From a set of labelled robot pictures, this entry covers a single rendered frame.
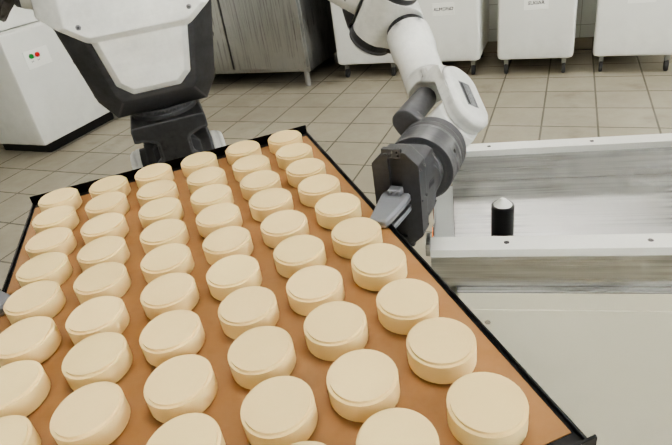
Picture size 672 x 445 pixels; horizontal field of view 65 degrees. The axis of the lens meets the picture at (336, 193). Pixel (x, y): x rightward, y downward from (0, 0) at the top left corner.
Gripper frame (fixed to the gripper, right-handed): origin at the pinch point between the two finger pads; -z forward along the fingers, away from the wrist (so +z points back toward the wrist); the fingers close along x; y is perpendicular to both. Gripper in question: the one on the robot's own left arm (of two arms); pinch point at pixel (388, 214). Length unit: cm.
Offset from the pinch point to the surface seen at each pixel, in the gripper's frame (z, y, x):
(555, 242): 13.0, 16.2, -9.9
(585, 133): 254, 13, -100
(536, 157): 40.3, 10.6, -11.7
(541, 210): 30.1, 12.8, -15.8
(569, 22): 356, -6, -62
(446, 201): 29.9, -2.2, -15.9
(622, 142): 44, 23, -10
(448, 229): 21.7, 0.3, -15.9
